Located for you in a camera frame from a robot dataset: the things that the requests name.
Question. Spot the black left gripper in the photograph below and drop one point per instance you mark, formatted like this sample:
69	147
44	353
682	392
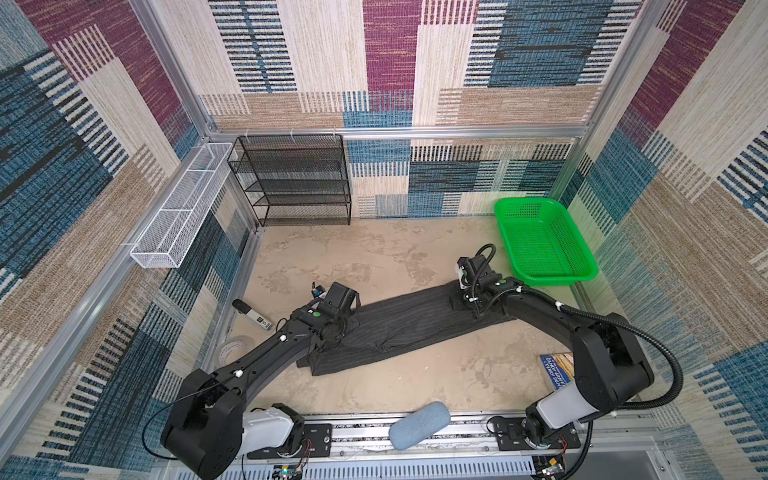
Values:
351	323

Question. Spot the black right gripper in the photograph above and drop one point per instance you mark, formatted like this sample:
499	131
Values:
457	303

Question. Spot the dark pinstriped long sleeve shirt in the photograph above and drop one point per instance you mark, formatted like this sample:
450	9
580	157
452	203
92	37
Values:
400	325

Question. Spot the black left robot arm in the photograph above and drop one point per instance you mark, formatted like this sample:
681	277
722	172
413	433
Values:
210	424

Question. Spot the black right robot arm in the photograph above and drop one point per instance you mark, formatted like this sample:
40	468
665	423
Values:
610	366

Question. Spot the green plastic basket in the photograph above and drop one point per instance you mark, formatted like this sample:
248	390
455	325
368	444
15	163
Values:
544	245

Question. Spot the black white remote control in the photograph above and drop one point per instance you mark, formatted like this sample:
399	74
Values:
245	309

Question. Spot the clear tape roll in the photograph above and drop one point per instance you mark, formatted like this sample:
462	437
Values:
233	349

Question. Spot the colourful treehouse book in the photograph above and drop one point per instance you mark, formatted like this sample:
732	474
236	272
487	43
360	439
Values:
558	369

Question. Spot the blue-grey fuzzy microphone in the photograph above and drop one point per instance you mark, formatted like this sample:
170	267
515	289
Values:
419	425

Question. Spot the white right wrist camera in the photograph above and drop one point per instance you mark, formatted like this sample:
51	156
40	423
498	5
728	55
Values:
462	277

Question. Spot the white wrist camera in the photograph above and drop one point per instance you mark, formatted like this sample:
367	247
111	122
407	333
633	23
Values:
318	291
462	277

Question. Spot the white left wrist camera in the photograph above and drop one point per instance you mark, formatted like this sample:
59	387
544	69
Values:
318	291

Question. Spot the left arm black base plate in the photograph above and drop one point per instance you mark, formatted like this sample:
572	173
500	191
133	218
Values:
312	440

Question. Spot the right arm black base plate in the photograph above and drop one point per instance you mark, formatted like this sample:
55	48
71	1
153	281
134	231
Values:
511	435

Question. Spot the black wire mesh shelf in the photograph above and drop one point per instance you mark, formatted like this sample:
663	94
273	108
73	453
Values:
294	180

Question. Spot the white slotted cable duct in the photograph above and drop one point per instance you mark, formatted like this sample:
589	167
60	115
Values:
453	468

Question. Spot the white wire mesh tray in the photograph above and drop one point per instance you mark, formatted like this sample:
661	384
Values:
165	242

